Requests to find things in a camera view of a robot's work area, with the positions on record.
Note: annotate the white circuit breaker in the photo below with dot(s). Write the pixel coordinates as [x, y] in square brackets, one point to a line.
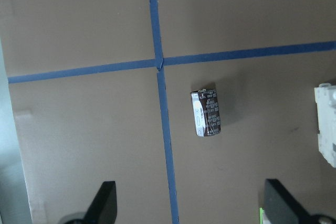
[325, 99]

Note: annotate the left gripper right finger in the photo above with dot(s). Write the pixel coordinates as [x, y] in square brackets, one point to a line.
[281, 207]

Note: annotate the dark brown capacitor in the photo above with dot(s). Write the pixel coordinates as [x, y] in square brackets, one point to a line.
[206, 112]

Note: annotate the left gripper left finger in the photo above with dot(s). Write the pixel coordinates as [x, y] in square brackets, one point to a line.
[103, 208]

